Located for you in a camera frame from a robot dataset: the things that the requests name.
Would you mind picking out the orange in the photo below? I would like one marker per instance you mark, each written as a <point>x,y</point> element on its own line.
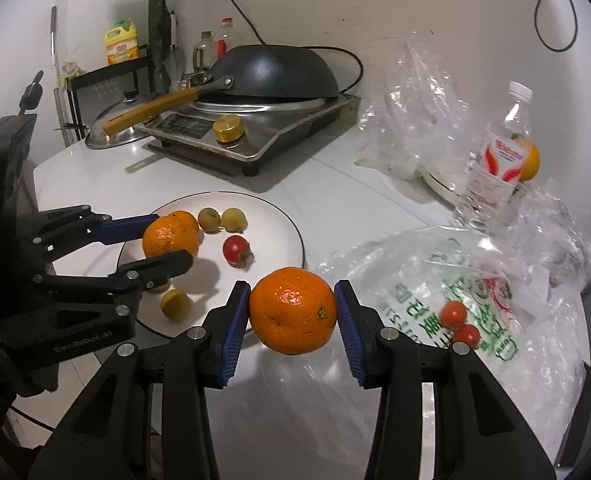
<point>293,312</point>
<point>529,160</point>
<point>170,235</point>

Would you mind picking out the steel pan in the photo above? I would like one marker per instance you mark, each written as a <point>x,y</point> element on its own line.
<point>255,107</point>

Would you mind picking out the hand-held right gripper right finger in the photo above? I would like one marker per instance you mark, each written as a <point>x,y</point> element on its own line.
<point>350,335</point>

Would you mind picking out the small yellow round fruit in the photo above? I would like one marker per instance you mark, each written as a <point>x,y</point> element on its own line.
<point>175,302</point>
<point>209,219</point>
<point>234,220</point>
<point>159,288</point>

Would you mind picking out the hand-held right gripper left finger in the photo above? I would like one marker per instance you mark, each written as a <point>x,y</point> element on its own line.
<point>233,335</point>

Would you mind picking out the green printed plastic bag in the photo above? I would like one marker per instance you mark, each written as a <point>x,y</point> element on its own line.
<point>425,280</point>

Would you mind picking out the white plate with dark rim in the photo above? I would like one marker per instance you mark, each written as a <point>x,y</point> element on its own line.
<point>270,240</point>

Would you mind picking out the black kitchen rack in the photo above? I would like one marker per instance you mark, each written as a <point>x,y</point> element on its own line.
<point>105,80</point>

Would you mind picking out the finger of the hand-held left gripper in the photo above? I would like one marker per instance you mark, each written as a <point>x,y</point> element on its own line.
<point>125,227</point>
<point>165,265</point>

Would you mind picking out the small red tomato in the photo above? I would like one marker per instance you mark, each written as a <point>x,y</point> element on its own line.
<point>236,250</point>
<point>466,335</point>
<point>453,314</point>

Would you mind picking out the white bowl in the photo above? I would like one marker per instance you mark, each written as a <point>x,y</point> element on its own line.
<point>440,185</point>

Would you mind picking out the steel pot lid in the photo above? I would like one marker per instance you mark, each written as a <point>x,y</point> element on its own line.
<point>125,105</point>

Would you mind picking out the clear bottle with red cap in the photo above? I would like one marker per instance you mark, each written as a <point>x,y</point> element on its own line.
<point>223,40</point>

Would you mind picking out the steel induction cooker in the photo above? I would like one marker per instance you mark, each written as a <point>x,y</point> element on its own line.
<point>275,135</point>

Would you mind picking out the yellow dish soap bottle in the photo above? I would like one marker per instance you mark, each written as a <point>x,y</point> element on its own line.
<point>121,50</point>

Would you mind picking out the clear water bottle red label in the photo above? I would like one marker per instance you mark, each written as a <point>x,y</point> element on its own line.
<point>495,160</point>

